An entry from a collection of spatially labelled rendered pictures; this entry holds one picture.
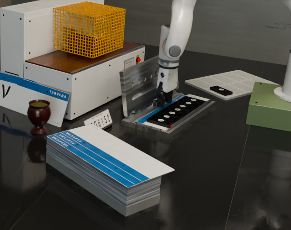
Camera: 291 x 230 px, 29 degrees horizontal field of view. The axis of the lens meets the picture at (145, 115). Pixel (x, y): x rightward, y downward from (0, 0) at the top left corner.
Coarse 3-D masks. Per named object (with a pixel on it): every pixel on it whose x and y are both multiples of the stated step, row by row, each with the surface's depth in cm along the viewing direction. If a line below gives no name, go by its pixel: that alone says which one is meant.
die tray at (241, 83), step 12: (228, 72) 293; (240, 72) 294; (192, 84) 269; (204, 84) 271; (216, 84) 272; (228, 84) 274; (240, 84) 275; (252, 84) 277; (276, 84) 280; (216, 96) 259; (228, 96) 258; (240, 96) 262
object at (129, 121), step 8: (176, 96) 248; (152, 104) 234; (208, 104) 242; (136, 112) 223; (144, 112) 228; (200, 112) 233; (128, 120) 219; (136, 120) 220; (184, 120) 223; (192, 120) 227; (136, 128) 217; (144, 128) 215; (152, 128) 213; (176, 128) 215; (160, 136) 212; (168, 136) 211
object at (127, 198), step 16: (48, 144) 182; (64, 144) 178; (48, 160) 184; (64, 160) 177; (80, 160) 171; (80, 176) 172; (96, 176) 166; (112, 176) 161; (160, 176) 164; (96, 192) 167; (112, 192) 162; (128, 192) 157; (144, 192) 162; (128, 208) 159; (144, 208) 164
